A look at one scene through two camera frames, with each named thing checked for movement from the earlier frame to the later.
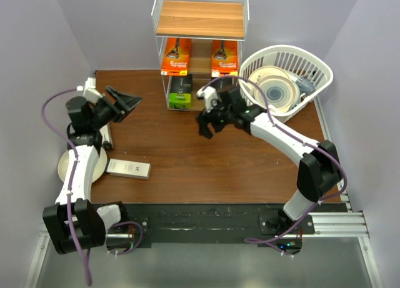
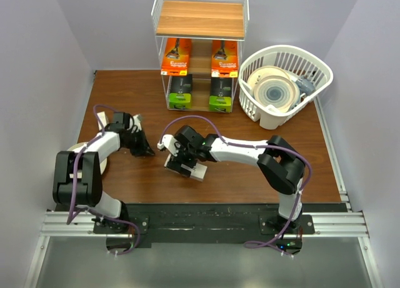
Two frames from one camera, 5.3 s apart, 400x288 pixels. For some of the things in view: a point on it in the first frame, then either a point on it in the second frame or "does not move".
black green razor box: [181, 88] does not move
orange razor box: [176, 57] does not move
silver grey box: [128, 168] -> [197, 172]
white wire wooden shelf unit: [199, 34] does not move
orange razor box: [224, 58] does not move
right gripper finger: [203, 120] -> [174, 163]
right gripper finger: [219, 121] -> [190, 163]
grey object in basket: [305, 85] does not move
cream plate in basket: [266, 71] does not move
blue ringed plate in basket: [280, 92] does not move
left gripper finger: [130, 101] -> [148, 150]
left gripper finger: [128, 104] -> [142, 151]
